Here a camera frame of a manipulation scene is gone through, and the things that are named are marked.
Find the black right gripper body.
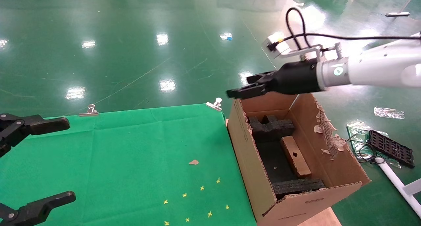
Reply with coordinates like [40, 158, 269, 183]
[268, 60, 324, 95]

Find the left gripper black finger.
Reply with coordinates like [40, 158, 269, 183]
[0, 191, 76, 226]
[0, 113, 70, 157]

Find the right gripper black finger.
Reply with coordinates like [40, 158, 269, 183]
[226, 83, 273, 99]
[247, 71, 280, 85]

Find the small brown cardboard box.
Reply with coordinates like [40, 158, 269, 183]
[281, 136, 312, 178]

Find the large open cardboard carton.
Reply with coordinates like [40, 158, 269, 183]
[227, 93, 371, 226]

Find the brown cardboard platform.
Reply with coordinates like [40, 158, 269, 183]
[296, 206, 342, 226]

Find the silver metal binder clip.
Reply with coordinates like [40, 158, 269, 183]
[79, 104, 99, 117]
[206, 97, 223, 112]

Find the black notched foam block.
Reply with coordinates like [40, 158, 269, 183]
[247, 115, 296, 142]

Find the black flat foam sheet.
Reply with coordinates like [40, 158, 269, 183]
[255, 137, 298, 184]

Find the clear plastic bag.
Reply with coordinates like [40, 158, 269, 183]
[346, 120, 374, 154]

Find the large green table cloth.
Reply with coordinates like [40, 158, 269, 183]
[0, 103, 258, 226]

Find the crumpled clear plastic wrapper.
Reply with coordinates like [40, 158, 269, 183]
[373, 107, 406, 120]

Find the black perforated plastic tray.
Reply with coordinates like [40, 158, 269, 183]
[367, 130, 415, 169]

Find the silver camera mounting bracket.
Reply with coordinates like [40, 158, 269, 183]
[289, 43, 344, 60]

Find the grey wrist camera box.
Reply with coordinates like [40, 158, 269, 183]
[262, 31, 291, 59]

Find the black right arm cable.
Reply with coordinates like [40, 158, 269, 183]
[267, 7, 421, 53]

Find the thin black wire coil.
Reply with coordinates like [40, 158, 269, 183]
[345, 131, 382, 163]

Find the white pipe frame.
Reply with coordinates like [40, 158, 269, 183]
[375, 157, 421, 220]

